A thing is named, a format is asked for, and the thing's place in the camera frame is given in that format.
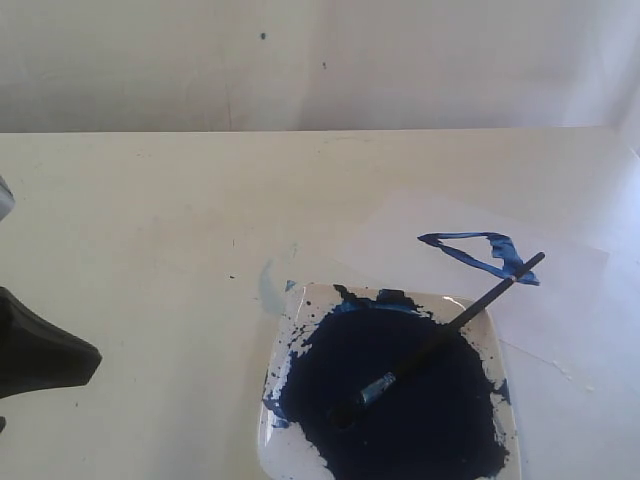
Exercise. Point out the white backdrop cloth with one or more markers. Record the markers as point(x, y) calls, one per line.
point(315, 65)

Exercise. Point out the white paper sheet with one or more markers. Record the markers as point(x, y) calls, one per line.
point(570, 344)

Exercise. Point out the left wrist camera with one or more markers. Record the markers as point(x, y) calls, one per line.
point(7, 201)

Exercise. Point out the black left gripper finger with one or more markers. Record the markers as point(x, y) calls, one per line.
point(36, 355)

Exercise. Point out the white square paint plate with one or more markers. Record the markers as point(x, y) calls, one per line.
point(451, 419)

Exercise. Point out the black paintbrush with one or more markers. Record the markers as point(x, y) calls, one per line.
point(349, 411)

